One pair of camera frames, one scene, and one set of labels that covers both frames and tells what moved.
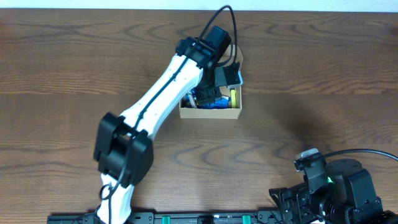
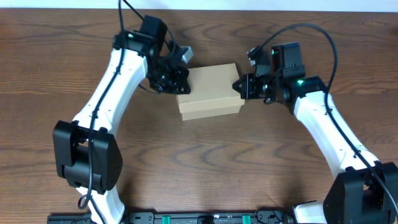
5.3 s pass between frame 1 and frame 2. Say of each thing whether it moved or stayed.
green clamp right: stayed
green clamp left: stayed
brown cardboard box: moved
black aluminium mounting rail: stayed
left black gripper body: moved
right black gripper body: moved
